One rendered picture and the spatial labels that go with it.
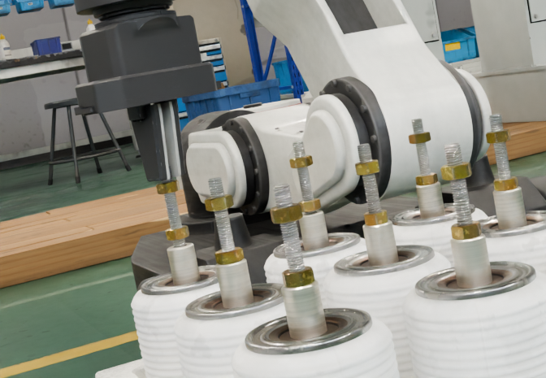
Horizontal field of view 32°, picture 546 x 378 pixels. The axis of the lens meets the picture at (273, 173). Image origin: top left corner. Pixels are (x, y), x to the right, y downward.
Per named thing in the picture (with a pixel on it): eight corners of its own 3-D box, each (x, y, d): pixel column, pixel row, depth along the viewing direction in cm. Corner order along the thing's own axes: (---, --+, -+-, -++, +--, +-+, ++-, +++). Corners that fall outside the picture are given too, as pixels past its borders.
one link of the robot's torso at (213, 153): (193, 210, 153) (178, 128, 151) (306, 184, 160) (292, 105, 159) (240, 219, 134) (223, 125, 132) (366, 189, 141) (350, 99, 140)
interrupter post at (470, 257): (502, 283, 61) (494, 232, 61) (478, 293, 60) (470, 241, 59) (473, 280, 63) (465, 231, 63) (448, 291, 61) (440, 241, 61)
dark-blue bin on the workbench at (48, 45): (32, 60, 618) (29, 43, 617) (58, 56, 624) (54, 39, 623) (38, 57, 596) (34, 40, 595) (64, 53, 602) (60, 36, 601)
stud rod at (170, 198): (187, 257, 78) (168, 165, 77) (175, 259, 78) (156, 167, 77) (188, 254, 79) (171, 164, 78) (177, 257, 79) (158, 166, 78)
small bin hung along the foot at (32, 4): (15, 15, 635) (12, -1, 634) (41, 10, 641) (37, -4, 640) (19, 10, 616) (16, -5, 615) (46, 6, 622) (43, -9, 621)
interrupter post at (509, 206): (504, 235, 75) (497, 193, 75) (493, 230, 77) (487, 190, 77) (533, 228, 75) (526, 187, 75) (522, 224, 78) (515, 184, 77)
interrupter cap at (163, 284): (136, 288, 81) (135, 280, 81) (223, 267, 83) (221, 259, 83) (149, 305, 74) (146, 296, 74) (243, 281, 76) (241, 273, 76)
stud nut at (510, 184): (498, 192, 75) (496, 181, 75) (491, 190, 77) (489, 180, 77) (522, 187, 75) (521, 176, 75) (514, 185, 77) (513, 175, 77)
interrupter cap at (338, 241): (368, 249, 79) (366, 241, 79) (278, 267, 79) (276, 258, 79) (353, 235, 87) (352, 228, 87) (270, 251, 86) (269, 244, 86)
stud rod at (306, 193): (315, 228, 82) (299, 141, 81) (305, 229, 83) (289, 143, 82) (321, 226, 83) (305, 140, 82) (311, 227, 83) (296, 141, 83)
